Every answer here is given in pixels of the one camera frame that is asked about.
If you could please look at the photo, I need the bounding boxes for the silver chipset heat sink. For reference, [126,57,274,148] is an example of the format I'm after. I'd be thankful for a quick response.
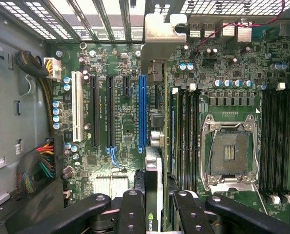
[94,175,129,195]

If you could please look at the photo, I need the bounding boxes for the metal socket cover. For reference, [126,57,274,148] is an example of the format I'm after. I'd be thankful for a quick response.
[207,180,258,195]

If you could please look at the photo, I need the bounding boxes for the CPU socket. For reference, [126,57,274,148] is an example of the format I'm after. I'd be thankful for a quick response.
[200,114,260,186]

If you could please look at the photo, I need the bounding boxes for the blue expansion slot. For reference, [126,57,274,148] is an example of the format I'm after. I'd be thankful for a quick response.
[138,75,148,153]

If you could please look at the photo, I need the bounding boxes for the white expansion slot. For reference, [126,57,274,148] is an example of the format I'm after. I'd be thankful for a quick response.
[71,70,84,143]

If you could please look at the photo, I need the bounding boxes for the short black expansion slot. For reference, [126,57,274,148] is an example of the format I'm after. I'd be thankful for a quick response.
[122,75,131,98]

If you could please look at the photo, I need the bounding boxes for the green motherboard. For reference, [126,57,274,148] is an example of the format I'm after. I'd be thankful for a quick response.
[47,41,290,225]

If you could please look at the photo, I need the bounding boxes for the grey power supply unit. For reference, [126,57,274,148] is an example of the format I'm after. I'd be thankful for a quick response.
[0,4,62,234]

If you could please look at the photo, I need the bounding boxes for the open black PC case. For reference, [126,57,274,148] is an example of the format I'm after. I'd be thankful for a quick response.
[0,0,290,234]

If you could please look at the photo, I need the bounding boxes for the coloured power wire bundle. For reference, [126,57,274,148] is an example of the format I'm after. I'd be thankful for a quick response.
[15,136,64,198]

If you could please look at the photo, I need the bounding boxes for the yellow black power wires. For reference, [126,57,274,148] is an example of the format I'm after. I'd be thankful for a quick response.
[14,50,62,137]

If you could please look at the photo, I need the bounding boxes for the red twisted wire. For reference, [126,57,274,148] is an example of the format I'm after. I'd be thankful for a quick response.
[193,0,286,61]

